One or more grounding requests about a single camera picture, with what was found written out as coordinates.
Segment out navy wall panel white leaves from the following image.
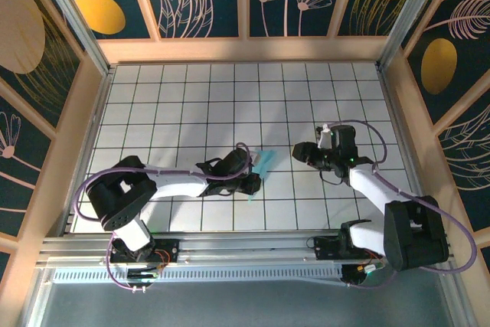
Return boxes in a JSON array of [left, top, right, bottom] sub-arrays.
[[437, 103, 490, 233]]

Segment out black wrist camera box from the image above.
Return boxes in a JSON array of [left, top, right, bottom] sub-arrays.
[[315, 123, 360, 156], [221, 149, 262, 175]]

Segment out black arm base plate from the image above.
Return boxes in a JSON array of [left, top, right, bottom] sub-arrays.
[[108, 237, 181, 266], [312, 234, 386, 262]]

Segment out light blue cloth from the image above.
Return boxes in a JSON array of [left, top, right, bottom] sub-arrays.
[[247, 148, 278, 203]]

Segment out navy panel golden oval feathers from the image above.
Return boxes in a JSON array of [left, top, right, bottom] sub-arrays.
[[400, 0, 490, 126]]

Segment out navy wall panel white flower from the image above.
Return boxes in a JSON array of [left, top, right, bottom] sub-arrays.
[[0, 96, 54, 237]]

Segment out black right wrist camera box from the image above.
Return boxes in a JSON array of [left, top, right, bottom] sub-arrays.
[[315, 123, 360, 156]]

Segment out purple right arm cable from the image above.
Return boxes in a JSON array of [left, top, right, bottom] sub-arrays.
[[331, 119, 479, 289]]

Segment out orange wire loop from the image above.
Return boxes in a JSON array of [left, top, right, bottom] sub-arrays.
[[152, 249, 172, 273], [362, 247, 384, 267]]

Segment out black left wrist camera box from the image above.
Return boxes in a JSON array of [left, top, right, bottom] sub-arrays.
[[221, 149, 262, 175]]

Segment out long aluminium base rail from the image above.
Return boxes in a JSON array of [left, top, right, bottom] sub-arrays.
[[36, 228, 460, 271]]

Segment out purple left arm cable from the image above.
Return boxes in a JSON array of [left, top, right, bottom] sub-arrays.
[[74, 142, 254, 293]]

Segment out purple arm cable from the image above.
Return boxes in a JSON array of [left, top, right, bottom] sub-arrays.
[[331, 119, 479, 289], [74, 142, 254, 293]]

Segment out aluminium table side rail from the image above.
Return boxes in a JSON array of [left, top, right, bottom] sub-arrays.
[[377, 65, 439, 231], [60, 66, 116, 237]]

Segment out aluminium corner post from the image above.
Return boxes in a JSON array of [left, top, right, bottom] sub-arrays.
[[376, 0, 449, 72], [32, 0, 116, 77]]

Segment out white slotted cable duct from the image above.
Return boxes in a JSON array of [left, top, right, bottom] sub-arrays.
[[51, 264, 345, 286]]

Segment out grey metal sheet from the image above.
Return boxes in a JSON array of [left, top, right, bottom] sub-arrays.
[[32, 280, 466, 327]]

